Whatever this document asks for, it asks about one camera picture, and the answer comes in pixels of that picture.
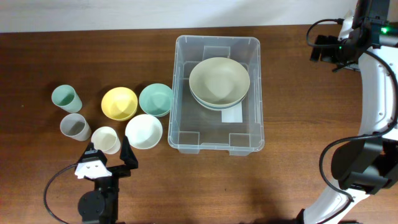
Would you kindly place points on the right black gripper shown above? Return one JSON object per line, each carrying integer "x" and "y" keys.
{"x": 326, "y": 56}

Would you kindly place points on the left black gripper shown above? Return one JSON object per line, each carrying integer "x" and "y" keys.
{"x": 127, "y": 155}

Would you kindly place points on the blue plate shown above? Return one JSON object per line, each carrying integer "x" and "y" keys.
{"x": 219, "y": 99}

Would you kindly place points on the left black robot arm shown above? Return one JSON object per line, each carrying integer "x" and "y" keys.
{"x": 101, "y": 204}

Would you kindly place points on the cream cup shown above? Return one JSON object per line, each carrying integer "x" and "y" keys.
{"x": 106, "y": 140}

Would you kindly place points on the white bowl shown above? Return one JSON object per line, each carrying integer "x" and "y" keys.
{"x": 144, "y": 131}

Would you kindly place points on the grey cup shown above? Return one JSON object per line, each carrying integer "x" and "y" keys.
{"x": 76, "y": 127}

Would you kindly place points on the yellow bowl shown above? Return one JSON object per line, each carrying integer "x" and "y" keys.
{"x": 119, "y": 104}

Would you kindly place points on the green bowl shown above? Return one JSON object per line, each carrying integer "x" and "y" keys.
{"x": 156, "y": 99}

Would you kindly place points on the green cup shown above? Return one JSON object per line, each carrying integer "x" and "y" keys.
{"x": 66, "y": 98}

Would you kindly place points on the clear plastic storage bin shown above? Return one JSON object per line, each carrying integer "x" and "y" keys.
{"x": 192, "y": 127}

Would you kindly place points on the white label in bin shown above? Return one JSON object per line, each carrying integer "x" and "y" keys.
{"x": 233, "y": 114}

